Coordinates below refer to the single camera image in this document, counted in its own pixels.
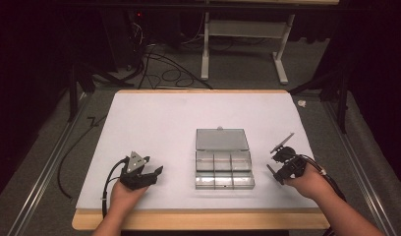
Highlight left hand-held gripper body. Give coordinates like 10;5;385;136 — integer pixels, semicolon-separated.
119;150;159;192

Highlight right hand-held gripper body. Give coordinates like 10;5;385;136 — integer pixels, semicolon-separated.
269;132;310;182

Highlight clear plastic compartment box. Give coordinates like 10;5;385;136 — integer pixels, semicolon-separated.
194;125;257;192

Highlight person's right hand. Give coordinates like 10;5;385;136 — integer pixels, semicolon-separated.
282;161;334;202

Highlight person's left hand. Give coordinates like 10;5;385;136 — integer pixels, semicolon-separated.
109;178;149;214

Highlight white paper sheet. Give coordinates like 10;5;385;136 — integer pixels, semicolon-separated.
75;90;320;211

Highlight black metal stand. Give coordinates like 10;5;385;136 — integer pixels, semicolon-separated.
288;65;351;135
66;61;136;123

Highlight dark device with red light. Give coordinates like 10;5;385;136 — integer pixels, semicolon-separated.
99;9;147;73

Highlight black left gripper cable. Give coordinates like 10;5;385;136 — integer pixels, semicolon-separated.
101;156;130;219

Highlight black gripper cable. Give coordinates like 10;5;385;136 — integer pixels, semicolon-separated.
298;153;349;203
101;156;130;219

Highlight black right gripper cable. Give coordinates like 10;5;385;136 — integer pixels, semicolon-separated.
298;153;349;203

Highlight metal floor rail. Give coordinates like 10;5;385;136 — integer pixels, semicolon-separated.
6;92;93;236
321;99;398;236

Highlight long black floor cable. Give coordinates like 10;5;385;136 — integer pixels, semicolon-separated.
56;113;108;200

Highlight coiled black floor cables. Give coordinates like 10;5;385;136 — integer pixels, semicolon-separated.
136;41;214;90

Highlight white desk frame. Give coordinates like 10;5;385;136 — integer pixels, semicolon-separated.
200;0;340;86

